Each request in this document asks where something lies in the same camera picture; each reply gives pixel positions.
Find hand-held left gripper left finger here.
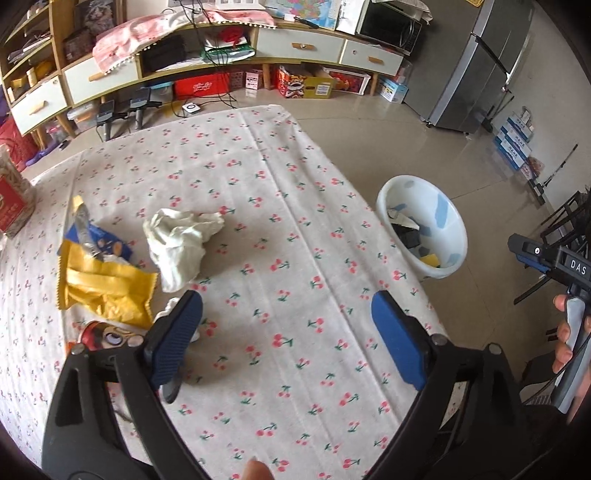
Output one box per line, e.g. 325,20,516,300
41,290,213,480

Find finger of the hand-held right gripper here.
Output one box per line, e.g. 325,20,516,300
508,233,561,260
519,255,561,280

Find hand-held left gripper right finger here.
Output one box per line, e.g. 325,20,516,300
365,290,532,480

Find small white tissue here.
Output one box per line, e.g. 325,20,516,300
154,298,202,343

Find red cartoon drink can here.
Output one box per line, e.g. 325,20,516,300
76,320,147,352

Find white spotted trash bin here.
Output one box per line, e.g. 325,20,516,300
376,174,468,280

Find yellow snack wrapper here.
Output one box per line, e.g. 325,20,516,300
55,240,160,329

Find blue snack packet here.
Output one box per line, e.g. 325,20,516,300
58,222,134,261

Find silver yellow wrapper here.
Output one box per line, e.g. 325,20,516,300
71,195,106,260

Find person's right hand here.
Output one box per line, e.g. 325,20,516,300
553,294,577,376

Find person's left hand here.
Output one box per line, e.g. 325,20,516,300
244,456,274,480

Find dark chair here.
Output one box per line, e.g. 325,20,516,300
512,185,591,305

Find stack of blue white cartons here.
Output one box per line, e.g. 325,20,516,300
493,106,546,181

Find cherry print tablecloth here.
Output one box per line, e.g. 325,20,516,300
0,105,448,480

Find broom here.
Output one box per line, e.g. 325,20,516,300
480,90,515,134

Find grey refrigerator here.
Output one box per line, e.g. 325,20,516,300
404,0,536,134

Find small white blue box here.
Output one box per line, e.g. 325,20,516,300
379,76,409,104

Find glass jar red label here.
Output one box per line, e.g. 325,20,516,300
0,143,37,238

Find clear plastic storage box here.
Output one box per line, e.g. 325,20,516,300
67,102,100,134

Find white box red picture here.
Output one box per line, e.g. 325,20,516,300
323,67,372,95

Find red gift box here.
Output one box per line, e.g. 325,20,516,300
173,74,230,100

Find red bag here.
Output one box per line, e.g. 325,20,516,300
0,115,38,171

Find black microwave oven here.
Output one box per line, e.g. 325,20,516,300
355,0,423,55

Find wooden media cabinet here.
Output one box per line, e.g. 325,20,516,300
0,0,409,153

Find yellow cardboard box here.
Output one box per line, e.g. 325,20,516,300
276,65,339,100

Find green red folded items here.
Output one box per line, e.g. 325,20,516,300
203,25,257,63

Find dark patterned box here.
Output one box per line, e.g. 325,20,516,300
62,28,95,63

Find pink cloth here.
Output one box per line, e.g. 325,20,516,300
92,8,278,75

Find map print bag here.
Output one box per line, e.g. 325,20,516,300
263,0,342,24

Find framed picture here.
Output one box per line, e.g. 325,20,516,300
74,0,123,28

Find long handled mop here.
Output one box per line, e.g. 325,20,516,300
531,143,580,204

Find black floor cable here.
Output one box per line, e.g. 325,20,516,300
171,69,259,116

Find white drawer wooden handle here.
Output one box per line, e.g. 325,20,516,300
255,28,346,63
62,58,141,106
10,78,70,136
339,39,403,77

